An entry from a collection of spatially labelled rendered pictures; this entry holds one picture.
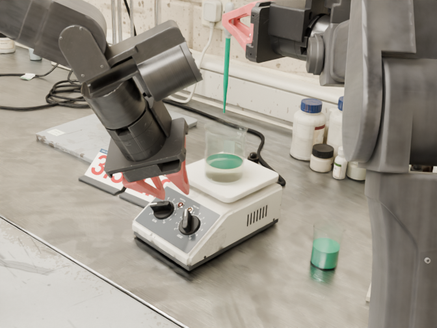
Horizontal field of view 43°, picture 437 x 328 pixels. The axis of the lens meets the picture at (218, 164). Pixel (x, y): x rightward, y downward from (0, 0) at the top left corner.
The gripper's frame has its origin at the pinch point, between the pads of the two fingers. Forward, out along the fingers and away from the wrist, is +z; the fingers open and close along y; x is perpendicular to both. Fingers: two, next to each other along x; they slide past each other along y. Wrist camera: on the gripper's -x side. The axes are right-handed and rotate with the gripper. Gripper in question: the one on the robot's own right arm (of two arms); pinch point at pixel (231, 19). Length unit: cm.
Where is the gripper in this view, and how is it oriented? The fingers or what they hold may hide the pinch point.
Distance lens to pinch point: 76.8
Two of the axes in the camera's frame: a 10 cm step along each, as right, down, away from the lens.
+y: -7.0, 2.7, -6.6
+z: -7.1, -3.2, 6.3
